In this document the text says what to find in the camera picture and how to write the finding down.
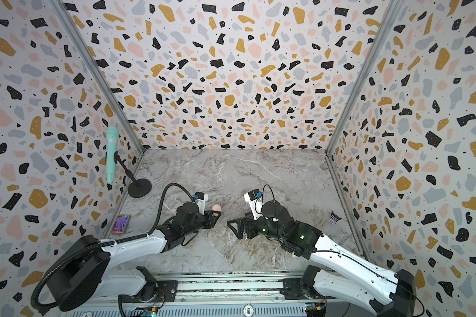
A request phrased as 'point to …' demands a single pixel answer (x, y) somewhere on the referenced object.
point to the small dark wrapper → (334, 218)
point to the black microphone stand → (141, 187)
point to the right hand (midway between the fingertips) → (235, 218)
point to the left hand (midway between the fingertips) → (223, 211)
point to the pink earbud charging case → (216, 207)
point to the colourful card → (120, 224)
